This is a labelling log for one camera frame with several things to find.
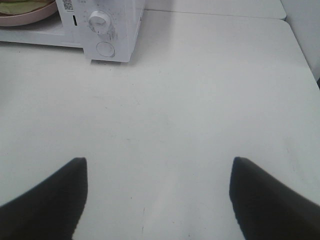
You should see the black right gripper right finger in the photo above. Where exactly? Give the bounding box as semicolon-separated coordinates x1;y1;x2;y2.
229;157;320;240

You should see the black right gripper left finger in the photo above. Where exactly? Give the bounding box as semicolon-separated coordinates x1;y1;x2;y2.
0;157;88;240

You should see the round white door button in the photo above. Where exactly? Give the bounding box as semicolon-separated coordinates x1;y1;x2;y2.
96;42;115;58

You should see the pink plate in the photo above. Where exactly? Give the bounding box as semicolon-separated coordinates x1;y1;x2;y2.
0;0;58;27

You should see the sandwich with lettuce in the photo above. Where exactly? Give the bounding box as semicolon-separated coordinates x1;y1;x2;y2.
0;0;54;15

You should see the white microwave oven body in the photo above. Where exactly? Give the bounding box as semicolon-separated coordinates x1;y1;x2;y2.
0;0;145;62

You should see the lower white timer knob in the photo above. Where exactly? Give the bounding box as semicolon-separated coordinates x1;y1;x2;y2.
88;10;112;35

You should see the white warning label sticker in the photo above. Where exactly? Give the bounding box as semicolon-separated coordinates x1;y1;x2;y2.
62;0;74;13

